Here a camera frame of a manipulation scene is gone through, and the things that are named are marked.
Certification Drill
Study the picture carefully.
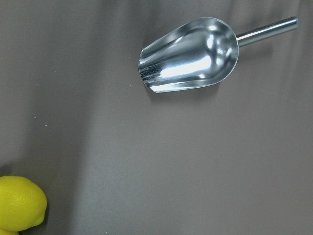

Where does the silver metal scoop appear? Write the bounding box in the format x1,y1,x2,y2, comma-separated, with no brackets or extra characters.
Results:
138,17,299,93

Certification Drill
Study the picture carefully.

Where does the yellow lemon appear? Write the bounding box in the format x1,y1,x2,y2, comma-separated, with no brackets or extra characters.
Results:
0,176,47,232
0,228,19,235

